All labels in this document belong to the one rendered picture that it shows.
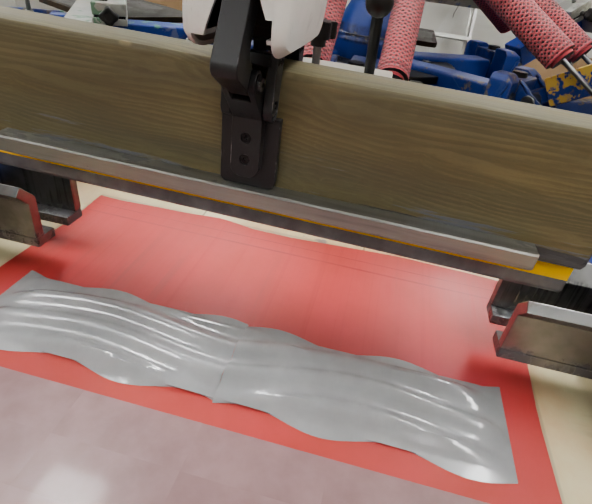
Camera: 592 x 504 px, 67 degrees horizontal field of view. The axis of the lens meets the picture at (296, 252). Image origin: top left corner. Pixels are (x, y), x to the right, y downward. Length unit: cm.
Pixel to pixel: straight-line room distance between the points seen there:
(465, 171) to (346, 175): 6
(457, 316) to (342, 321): 10
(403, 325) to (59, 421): 24
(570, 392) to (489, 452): 9
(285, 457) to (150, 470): 7
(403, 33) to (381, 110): 53
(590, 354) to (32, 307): 37
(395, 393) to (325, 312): 9
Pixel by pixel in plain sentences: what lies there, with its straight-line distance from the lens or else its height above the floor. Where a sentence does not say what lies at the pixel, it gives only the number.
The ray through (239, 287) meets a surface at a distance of 37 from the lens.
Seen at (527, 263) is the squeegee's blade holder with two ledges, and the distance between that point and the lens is 26.
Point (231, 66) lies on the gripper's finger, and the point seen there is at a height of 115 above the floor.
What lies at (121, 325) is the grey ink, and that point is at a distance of 33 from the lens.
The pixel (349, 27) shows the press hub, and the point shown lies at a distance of 106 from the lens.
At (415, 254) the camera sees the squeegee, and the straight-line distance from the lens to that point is 28.
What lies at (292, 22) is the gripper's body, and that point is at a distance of 21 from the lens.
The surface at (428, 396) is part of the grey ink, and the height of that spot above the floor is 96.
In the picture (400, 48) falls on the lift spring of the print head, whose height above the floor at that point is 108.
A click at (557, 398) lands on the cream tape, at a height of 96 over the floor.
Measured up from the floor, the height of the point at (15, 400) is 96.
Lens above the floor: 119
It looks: 34 degrees down
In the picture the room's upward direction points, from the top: 8 degrees clockwise
